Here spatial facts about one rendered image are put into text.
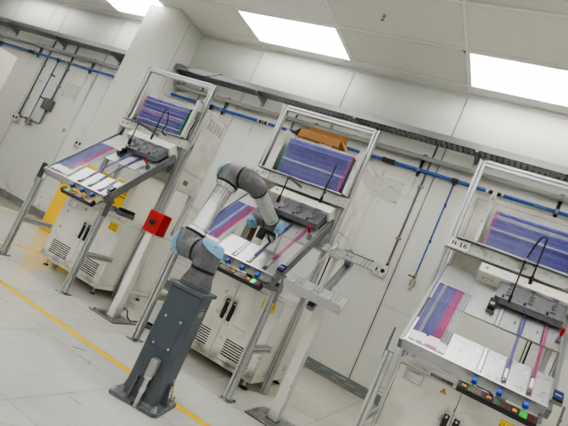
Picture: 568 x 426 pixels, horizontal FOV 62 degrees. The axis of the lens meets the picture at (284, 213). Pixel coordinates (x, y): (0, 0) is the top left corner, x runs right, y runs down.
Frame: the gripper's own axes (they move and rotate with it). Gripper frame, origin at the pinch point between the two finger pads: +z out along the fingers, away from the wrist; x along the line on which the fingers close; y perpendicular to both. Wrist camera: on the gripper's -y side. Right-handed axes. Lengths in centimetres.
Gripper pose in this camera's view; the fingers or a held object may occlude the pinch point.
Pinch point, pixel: (270, 242)
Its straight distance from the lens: 297.6
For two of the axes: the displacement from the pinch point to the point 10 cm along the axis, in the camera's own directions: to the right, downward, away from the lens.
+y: 5.5, -6.4, 5.4
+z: 1.1, 6.9, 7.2
